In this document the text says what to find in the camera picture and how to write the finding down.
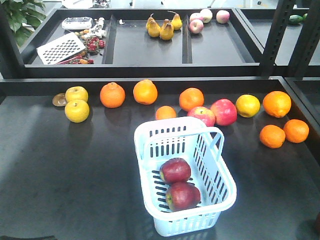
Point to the yellow apple pear front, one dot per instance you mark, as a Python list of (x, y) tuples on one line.
[(77, 110)]

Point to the large red apple left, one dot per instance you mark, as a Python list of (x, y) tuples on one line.
[(204, 114)]

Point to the pink apple front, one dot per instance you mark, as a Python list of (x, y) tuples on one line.
[(196, 26)]

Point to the pink apple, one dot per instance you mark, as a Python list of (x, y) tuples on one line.
[(207, 15), (195, 16), (196, 26), (222, 16)]

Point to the green avocado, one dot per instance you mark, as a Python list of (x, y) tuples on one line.
[(295, 19)]

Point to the green potted plant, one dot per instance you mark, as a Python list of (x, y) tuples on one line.
[(24, 17)]

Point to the orange near divider upper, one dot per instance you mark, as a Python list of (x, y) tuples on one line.
[(277, 104)]

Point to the large red apple right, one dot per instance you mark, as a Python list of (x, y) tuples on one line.
[(225, 112)]

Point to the brown yellow pears group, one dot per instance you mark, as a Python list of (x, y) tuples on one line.
[(167, 30)]

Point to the small orange behind basket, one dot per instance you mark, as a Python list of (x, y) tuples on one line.
[(165, 112)]

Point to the black perforated upright post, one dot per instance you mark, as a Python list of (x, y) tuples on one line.
[(276, 33)]

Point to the small orange left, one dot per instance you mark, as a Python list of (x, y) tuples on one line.
[(272, 136)]

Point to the large red apple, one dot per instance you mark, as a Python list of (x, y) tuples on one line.
[(225, 112), (204, 114)]

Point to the yellow apple pear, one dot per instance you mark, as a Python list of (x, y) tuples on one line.
[(77, 110), (76, 93)]

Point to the light blue plastic basket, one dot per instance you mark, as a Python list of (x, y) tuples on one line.
[(189, 138)]

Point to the pink apple far right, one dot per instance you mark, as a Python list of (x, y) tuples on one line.
[(222, 16)]

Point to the small orange right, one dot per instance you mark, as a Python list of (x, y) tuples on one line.
[(296, 131)]

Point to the black wooden produce stand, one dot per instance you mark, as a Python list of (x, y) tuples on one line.
[(80, 181)]

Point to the white plastic device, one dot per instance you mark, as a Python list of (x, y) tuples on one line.
[(77, 23)]

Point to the pink apple back left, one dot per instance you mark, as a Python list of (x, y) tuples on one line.
[(195, 16)]

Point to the white perforated plastic tray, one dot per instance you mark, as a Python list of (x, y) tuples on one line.
[(60, 49)]

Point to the yellow apple pear back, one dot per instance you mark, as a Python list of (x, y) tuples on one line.
[(76, 93)]

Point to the pink apple back middle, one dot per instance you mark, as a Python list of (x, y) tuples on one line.
[(207, 15)]

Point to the yellow citrus fruit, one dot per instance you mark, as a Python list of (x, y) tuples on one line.
[(247, 105)]

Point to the large orange back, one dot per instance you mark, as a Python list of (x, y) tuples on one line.
[(190, 98)]

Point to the red cherry tomato pile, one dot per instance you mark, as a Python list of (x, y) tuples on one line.
[(94, 45)]

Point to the brown mushroom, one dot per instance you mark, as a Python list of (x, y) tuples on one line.
[(59, 100)]

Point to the bumpy orange far left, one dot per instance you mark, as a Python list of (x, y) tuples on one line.
[(112, 95)]

